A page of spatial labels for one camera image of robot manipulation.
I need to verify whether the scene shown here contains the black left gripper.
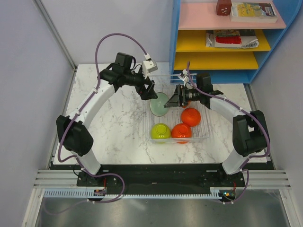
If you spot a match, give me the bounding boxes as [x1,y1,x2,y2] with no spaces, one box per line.
[124,68,158,100]

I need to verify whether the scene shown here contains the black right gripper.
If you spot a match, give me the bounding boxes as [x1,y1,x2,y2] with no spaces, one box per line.
[164,84,202,108]

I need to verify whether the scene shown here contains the pale green ceramic bowl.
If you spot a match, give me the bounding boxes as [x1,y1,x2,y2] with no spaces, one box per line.
[150,92,169,117]

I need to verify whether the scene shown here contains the orange plastic bowl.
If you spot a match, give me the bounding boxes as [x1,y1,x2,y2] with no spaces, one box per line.
[171,123,192,144]
[181,108,201,127]

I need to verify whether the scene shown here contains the white wire dish rack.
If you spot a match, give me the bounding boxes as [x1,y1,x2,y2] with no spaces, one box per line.
[143,75,210,143]

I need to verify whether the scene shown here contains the lime green plastic bowl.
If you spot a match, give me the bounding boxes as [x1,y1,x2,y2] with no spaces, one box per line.
[150,123,171,140]

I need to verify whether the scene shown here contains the orange bowl white inside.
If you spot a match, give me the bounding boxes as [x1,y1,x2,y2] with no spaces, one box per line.
[182,101,191,108]

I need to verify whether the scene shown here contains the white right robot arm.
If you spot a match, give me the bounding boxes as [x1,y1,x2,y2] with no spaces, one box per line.
[164,72,270,186]

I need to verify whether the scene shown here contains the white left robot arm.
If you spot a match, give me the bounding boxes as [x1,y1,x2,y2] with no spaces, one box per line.
[56,52,158,186]

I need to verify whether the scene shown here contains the blue shelf unit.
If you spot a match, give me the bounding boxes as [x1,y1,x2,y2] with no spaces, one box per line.
[169,0,303,84]

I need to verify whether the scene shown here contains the red spiral notebook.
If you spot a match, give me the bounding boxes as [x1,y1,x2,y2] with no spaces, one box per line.
[205,29,259,49]

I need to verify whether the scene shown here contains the red brown box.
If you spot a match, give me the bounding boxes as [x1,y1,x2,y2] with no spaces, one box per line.
[215,0,232,16]

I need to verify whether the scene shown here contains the yellow cover book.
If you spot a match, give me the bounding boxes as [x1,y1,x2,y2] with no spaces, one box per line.
[230,2,278,23]

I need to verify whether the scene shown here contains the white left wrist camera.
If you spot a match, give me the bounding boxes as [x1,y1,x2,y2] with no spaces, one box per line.
[142,53,158,79]

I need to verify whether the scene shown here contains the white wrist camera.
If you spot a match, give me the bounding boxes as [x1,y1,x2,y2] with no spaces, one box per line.
[178,69,189,86]
[142,53,158,79]

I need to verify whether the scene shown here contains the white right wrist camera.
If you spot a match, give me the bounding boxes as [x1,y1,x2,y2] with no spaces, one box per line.
[178,69,189,86]

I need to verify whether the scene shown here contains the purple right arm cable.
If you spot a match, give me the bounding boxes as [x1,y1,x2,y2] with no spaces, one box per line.
[186,61,270,204]

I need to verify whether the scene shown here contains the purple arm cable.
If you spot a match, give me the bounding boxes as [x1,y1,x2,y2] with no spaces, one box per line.
[186,61,270,204]
[42,33,152,215]

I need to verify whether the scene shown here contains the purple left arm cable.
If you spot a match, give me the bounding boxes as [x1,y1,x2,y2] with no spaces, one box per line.
[42,33,152,215]

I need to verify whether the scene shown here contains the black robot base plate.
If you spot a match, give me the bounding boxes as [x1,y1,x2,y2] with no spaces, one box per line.
[77,164,245,194]

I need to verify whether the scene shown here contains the aluminium front rail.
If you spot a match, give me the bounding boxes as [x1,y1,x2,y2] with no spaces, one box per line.
[34,170,290,190]

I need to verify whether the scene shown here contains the white slotted cable duct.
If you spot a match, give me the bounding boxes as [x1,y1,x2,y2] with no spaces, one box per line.
[43,188,222,200]

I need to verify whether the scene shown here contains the aluminium corner rail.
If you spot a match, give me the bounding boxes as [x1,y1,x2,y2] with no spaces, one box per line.
[33,0,77,71]

